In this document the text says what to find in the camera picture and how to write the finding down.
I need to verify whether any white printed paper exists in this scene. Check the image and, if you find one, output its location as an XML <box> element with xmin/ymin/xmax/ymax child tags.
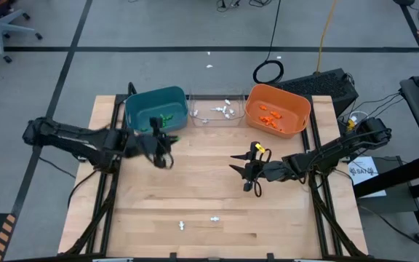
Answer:
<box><xmin>347</xmin><ymin>155</ymin><xmax>388</xmax><ymax>199</ymax></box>

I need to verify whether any clear plastic bin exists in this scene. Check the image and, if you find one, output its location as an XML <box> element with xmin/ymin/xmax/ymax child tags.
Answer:
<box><xmin>188</xmin><ymin>87</ymin><xmax>247</xmax><ymax>128</ymax></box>

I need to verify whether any black computer tower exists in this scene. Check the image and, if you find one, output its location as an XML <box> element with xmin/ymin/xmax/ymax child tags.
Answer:
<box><xmin>274</xmin><ymin>68</ymin><xmax>359</xmax><ymax>118</ymax></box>

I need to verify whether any grey office chair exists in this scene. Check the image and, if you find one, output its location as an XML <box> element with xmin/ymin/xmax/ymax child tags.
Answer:
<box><xmin>0</xmin><ymin>0</ymin><xmax>44</xmax><ymax>64</ymax></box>

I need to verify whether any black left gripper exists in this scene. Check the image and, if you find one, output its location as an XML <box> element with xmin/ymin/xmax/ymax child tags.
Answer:
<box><xmin>132</xmin><ymin>116</ymin><xmax>179</xmax><ymax>170</ymax></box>

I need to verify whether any black hanging cable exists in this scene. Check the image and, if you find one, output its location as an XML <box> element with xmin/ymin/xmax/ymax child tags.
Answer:
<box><xmin>252</xmin><ymin>0</ymin><xmax>285</xmax><ymax>85</ymax></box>

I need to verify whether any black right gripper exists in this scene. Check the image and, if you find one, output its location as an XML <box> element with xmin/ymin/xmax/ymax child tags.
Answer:
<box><xmin>228</xmin><ymin>141</ymin><xmax>287</xmax><ymax>193</ymax></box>

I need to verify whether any yellow hanging cable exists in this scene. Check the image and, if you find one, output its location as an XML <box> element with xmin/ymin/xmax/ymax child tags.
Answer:
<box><xmin>316</xmin><ymin>0</ymin><xmax>338</xmax><ymax>74</ymax></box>

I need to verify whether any teal plastic bin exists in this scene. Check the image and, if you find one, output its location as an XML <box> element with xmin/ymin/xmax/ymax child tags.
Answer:
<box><xmin>124</xmin><ymin>85</ymin><xmax>190</xmax><ymax>138</ymax></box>

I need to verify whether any black floor cable bundle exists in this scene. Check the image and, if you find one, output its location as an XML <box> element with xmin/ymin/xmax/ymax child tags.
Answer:
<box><xmin>215</xmin><ymin>0</ymin><xmax>268</xmax><ymax>9</ymax></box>

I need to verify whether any black desk leg frame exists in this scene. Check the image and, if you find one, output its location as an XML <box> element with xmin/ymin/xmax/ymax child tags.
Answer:
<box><xmin>353</xmin><ymin>152</ymin><xmax>419</xmax><ymax>244</ymax></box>

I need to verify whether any orange plastic bin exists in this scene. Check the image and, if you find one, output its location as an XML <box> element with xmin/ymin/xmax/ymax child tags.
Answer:
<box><xmin>244</xmin><ymin>83</ymin><xmax>312</xmax><ymax>140</ymax></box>

